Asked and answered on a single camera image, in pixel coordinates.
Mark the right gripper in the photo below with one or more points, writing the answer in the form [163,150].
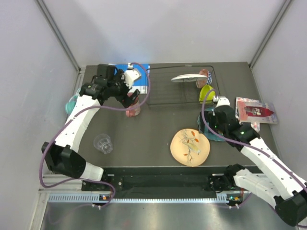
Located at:
[211,115]

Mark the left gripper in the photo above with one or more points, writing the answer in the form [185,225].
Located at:
[124,99]

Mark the teal embossed plate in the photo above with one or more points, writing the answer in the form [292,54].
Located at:
[203,129]

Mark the lime green bowl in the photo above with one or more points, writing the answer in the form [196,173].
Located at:
[204,91]

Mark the red translucent mug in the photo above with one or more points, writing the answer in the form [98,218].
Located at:
[135,108]

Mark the orange blue patterned bowl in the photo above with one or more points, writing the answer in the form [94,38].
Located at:
[205,80]

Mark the peach bird plate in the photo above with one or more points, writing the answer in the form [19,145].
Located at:
[189,147]

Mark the white watermelon plate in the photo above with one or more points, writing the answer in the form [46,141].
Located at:
[186,78]

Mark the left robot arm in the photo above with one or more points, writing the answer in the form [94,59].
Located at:
[61,153]

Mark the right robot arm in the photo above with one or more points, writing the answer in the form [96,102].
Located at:
[281,188]

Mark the red illustrated book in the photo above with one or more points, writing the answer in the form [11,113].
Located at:
[250,111]

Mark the blue folder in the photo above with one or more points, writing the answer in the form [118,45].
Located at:
[142,83]

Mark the teal cat-ear headphones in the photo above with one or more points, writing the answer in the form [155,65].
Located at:
[70,105]

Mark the clear plastic cup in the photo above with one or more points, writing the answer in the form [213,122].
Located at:
[103,143]

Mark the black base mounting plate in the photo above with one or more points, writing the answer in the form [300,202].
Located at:
[206,182]

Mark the grey wire dish rack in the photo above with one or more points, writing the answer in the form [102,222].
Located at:
[164,91]

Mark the aluminium front rail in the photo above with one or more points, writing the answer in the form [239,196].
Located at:
[85,191]

